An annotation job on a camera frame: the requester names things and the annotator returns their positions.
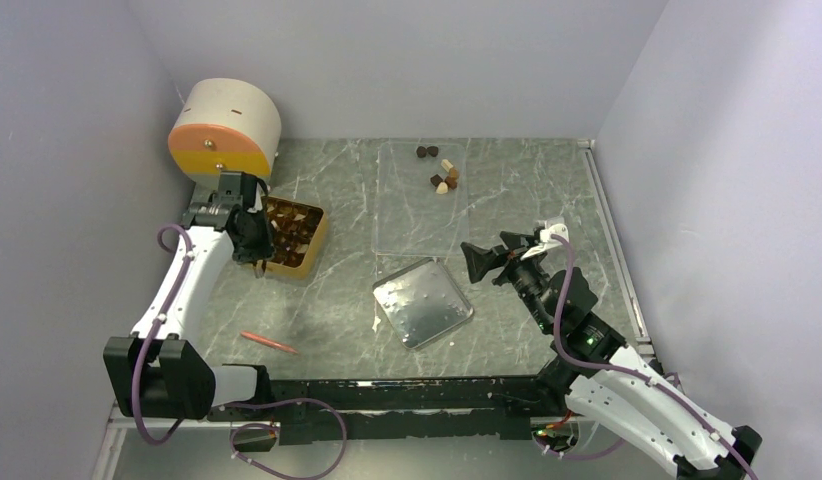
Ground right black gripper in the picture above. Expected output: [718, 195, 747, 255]
[459, 230, 553, 332]

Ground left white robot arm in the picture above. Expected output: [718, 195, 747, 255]
[103, 171, 275, 423]

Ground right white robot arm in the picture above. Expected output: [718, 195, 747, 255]
[460, 227, 762, 479]

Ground gold chocolate box tray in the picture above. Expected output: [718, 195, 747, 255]
[263, 196, 329, 280]

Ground clear plastic tray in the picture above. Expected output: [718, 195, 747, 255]
[372, 140, 469, 257]

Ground square silver metal lid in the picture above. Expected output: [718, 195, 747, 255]
[372, 258, 474, 350]

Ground red pen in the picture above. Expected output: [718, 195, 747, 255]
[240, 331, 299, 355]

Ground round pastel drawer box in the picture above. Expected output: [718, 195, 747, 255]
[167, 78, 282, 189]

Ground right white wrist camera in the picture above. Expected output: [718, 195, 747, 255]
[521, 216, 569, 260]

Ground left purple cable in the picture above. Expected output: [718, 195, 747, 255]
[131, 223, 349, 480]

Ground purple cable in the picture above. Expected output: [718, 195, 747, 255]
[131, 223, 349, 480]
[533, 233, 760, 480]

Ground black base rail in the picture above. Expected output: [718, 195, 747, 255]
[207, 375, 574, 446]

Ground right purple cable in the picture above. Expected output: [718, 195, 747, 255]
[533, 233, 760, 480]

